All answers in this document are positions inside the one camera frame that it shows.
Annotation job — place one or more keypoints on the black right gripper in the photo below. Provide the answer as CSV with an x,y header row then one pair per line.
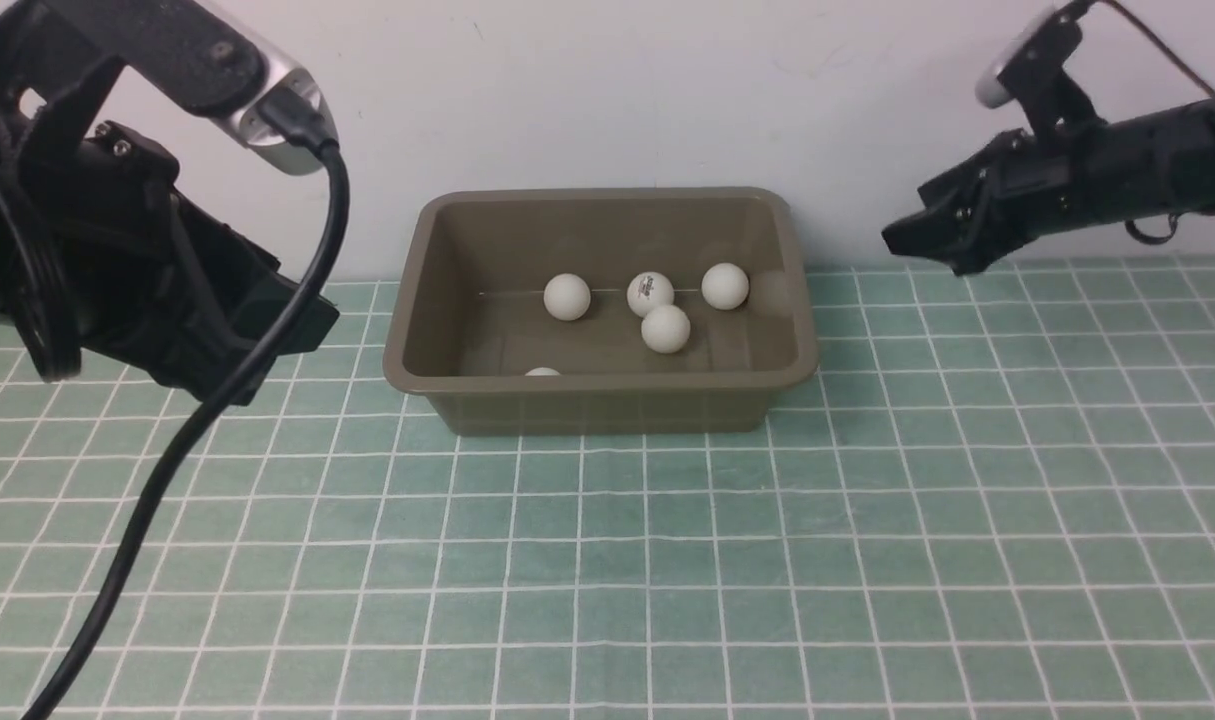
x,y
1068,169

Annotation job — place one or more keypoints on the white table-tennis ball plain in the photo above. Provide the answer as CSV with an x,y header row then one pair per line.
x,y
567,297
725,286

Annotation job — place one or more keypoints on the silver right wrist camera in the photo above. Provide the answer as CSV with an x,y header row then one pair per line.
x,y
1027,69

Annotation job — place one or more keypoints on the green checkered tablecloth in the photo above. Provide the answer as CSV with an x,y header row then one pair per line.
x,y
996,500

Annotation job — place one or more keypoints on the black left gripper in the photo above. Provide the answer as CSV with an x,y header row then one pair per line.
x,y
99,251

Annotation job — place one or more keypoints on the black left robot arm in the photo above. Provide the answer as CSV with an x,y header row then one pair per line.
x,y
99,251

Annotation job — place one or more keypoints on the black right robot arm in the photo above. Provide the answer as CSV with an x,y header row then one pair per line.
x,y
1186,146

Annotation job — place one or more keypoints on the olive plastic bin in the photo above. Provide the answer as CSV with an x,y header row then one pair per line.
x,y
469,319

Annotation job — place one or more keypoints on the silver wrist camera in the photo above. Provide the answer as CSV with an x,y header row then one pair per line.
x,y
1027,69
287,119

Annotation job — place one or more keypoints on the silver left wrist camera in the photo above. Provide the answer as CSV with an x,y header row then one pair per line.
x,y
287,119

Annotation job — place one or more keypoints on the white table-tennis ball red logo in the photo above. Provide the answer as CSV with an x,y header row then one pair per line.
x,y
666,329

